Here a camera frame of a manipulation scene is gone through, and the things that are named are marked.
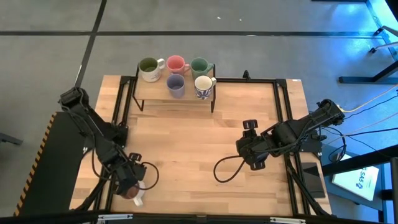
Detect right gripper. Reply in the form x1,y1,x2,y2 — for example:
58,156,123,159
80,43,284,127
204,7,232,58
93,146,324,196
235,119,276,171

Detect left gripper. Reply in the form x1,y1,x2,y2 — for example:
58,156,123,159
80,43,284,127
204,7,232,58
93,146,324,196
113,152,147,197

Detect white mug brown interior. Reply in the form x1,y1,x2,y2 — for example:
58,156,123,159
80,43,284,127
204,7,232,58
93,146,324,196
119,180,146,207

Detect white mug blue floral print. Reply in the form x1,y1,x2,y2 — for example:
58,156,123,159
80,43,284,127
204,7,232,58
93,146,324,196
194,75,218,100

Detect green ceramic mug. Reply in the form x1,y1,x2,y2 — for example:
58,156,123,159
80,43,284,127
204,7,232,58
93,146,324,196
190,57,215,79

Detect lavender ceramic mug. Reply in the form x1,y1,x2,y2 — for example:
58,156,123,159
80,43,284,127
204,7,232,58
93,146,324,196
165,73,186,99

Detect white mug green interior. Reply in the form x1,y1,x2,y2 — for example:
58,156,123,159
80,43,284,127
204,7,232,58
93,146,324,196
138,57,166,83

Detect pink ceramic mug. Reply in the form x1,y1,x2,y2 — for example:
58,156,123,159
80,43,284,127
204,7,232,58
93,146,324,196
166,55,190,75

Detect black flat tablet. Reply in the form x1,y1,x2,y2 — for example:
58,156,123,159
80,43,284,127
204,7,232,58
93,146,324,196
300,161,326,200

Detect black panel hazard stripes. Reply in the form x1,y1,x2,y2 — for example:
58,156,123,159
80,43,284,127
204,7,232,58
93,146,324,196
14,111,94,217

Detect wooden shelf black legs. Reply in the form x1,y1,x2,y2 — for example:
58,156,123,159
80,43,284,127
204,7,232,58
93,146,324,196
132,63,217,113

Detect black metal beam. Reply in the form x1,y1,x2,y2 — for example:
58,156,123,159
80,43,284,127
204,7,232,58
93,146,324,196
322,144,398,177

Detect white printed box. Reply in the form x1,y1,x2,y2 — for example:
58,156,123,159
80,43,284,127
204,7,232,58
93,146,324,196
331,154,381,202

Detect black furniture foot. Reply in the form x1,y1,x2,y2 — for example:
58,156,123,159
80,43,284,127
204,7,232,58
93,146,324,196
0,133,24,146

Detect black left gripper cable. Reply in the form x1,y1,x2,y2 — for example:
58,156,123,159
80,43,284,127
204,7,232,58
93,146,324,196
136,161,160,191

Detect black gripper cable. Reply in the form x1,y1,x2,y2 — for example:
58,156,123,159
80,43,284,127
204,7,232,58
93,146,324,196
213,154,248,184
136,161,160,191

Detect silver metal bracket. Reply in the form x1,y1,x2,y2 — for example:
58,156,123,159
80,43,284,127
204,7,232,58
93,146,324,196
97,213,134,223
269,217,307,224

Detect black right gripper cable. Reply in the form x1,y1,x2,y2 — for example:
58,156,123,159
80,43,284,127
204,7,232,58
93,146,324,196
213,154,248,184

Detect black metal table frame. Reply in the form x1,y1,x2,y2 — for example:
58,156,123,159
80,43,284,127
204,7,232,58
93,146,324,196
93,74,332,218

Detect yellow floor cable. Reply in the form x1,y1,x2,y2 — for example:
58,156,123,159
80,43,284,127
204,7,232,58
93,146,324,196
340,89,398,113

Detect black desk leg frame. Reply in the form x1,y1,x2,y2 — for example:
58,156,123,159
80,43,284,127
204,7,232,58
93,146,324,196
338,0,398,85

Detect black floor cable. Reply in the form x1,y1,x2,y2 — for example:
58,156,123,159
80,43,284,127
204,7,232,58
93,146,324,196
341,95,398,121

